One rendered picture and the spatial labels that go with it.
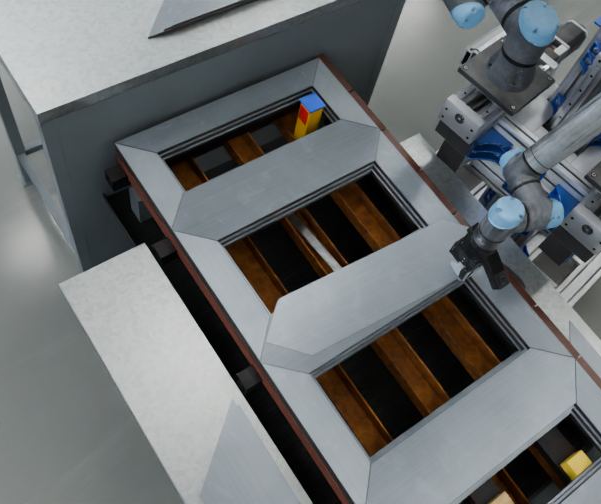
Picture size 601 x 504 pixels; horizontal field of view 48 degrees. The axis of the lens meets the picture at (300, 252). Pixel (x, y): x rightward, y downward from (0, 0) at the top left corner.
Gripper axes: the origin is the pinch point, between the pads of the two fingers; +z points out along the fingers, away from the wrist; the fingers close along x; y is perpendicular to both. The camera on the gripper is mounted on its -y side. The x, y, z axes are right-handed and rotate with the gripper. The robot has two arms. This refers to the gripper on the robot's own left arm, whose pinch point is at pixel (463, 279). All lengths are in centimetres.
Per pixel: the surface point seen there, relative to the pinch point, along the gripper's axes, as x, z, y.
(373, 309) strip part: 27.8, 0.7, 6.4
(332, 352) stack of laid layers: 44.6, 0.8, 2.5
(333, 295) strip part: 34.8, 0.7, 15.4
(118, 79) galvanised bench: 56, -19, 92
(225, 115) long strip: 28, 0, 82
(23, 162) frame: 79, 66, 143
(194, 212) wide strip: 54, 1, 56
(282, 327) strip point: 52, 1, 15
